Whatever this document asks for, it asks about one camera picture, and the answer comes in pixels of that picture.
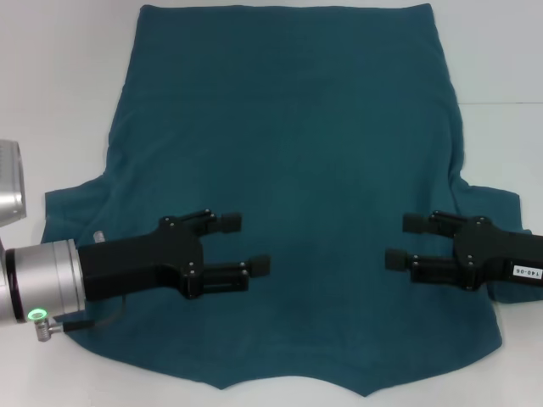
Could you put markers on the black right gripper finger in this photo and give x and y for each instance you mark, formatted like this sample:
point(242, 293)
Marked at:
point(418, 223)
point(432, 269)

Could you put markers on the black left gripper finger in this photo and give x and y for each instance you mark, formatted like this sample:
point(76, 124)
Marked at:
point(231, 222)
point(229, 273)

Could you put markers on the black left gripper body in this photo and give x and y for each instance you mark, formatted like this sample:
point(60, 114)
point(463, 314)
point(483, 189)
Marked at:
point(127, 263)

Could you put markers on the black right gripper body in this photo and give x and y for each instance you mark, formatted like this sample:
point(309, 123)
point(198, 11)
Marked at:
point(496, 254)

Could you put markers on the teal blue shirt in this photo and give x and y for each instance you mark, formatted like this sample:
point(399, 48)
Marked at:
point(297, 127)

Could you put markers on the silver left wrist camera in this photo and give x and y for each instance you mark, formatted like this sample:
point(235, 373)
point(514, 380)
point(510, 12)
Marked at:
point(10, 182)

